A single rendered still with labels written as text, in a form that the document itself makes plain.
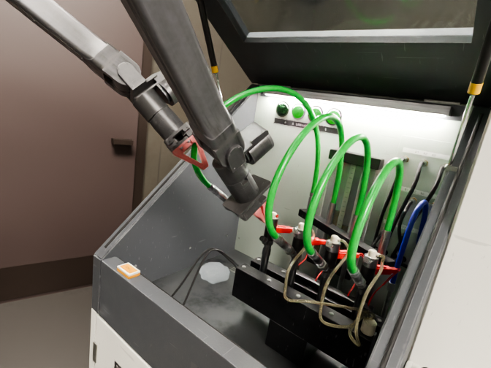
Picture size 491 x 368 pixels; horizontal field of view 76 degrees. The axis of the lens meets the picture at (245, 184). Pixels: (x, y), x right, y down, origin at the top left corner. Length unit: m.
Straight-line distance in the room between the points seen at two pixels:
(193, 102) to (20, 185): 1.83
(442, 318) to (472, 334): 0.04
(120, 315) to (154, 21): 0.67
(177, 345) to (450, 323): 0.50
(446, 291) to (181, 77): 0.56
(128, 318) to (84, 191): 1.51
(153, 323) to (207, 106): 0.48
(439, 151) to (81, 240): 2.09
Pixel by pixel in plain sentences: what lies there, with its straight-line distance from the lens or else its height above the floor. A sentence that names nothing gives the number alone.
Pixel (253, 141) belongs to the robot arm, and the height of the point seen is 1.31.
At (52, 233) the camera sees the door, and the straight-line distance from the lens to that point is 2.33.
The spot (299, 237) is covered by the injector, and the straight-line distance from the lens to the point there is 0.73.
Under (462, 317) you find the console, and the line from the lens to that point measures 0.68.
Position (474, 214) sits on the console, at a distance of 0.67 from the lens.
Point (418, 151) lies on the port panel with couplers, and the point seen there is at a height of 1.33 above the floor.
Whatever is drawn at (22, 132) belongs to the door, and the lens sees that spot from 2.15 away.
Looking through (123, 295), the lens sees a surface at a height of 0.91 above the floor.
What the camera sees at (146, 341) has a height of 0.84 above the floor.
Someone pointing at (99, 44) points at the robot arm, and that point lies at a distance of 0.76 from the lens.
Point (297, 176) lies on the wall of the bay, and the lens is 1.05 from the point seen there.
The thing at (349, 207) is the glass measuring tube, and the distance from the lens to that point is 0.95.
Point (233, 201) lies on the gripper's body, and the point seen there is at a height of 1.17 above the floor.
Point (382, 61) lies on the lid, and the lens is 0.88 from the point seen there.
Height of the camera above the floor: 1.37
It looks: 14 degrees down
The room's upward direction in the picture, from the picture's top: 9 degrees clockwise
